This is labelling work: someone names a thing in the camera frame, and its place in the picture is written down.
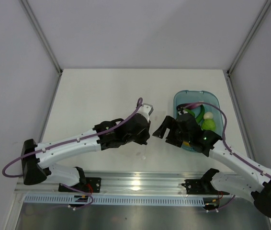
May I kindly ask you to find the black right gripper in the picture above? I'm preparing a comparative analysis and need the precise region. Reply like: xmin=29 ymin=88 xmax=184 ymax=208
xmin=152 ymin=116 xmax=192 ymax=148

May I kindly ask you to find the purple white eggplant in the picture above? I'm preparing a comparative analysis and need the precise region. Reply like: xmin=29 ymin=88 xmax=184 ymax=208
xmin=176 ymin=103 xmax=203 ymax=111

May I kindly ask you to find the clear zip top bag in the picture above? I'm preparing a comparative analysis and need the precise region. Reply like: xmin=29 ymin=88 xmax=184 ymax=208
xmin=116 ymin=112 xmax=169 ymax=168

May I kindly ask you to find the dark green cucumber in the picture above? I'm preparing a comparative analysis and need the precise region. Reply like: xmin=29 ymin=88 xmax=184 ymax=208
xmin=195 ymin=105 xmax=205 ymax=123

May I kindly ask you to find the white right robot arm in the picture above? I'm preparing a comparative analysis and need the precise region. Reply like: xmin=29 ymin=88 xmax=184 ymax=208
xmin=153 ymin=114 xmax=271 ymax=218

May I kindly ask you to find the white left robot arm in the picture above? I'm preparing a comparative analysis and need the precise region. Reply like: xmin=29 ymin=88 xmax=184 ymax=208
xmin=22 ymin=112 xmax=150 ymax=192

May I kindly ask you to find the teal plastic tray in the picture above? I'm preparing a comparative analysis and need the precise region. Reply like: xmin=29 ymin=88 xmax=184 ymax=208
xmin=173 ymin=90 xmax=224 ymax=152

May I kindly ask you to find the light green round squash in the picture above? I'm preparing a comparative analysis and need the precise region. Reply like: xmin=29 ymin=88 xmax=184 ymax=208
xmin=202 ymin=119 xmax=216 ymax=131

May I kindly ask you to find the white garlic bulb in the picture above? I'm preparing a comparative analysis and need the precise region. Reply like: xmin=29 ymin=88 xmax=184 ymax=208
xmin=203 ymin=112 xmax=214 ymax=120

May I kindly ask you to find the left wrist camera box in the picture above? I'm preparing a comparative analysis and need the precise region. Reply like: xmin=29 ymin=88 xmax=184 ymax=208
xmin=137 ymin=103 xmax=154 ymax=120

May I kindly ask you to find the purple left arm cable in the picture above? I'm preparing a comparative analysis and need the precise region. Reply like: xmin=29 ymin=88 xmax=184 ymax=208
xmin=1 ymin=97 xmax=143 ymax=178

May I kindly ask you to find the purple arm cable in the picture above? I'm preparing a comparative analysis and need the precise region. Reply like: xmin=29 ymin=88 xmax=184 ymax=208
xmin=1 ymin=97 xmax=143 ymax=178
xmin=183 ymin=102 xmax=271 ymax=195

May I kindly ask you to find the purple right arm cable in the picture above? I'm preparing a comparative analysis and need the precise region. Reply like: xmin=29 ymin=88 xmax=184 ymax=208
xmin=183 ymin=102 xmax=271 ymax=195

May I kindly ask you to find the aluminium mounting rail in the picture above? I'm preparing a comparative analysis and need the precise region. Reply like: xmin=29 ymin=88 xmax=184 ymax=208
xmin=14 ymin=171 xmax=256 ymax=194

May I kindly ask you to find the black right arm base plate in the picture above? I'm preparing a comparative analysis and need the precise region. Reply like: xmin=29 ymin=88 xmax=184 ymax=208
xmin=181 ymin=179 xmax=221 ymax=195

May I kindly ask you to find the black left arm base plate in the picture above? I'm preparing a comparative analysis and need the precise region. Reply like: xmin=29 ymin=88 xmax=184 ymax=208
xmin=58 ymin=177 xmax=102 ymax=193

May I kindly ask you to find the slotted cable duct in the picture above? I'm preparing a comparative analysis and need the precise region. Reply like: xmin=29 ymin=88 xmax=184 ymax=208
xmin=24 ymin=194 xmax=205 ymax=207

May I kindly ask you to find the left aluminium frame post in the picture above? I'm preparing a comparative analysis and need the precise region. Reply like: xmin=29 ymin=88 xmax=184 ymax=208
xmin=19 ymin=0 xmax=63 ymax=76

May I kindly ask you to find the aluminium frame post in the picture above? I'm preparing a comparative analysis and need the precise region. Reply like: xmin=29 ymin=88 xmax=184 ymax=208
xmin=19 ymin=0 xmax=63 ymax=76
xmin=226 ymin=0 xmax=271 ymax=77

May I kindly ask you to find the right aluminium frame post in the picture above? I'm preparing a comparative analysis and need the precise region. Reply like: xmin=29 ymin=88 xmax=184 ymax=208
xmin=226 ymin=0 xmax=271 ymax=77

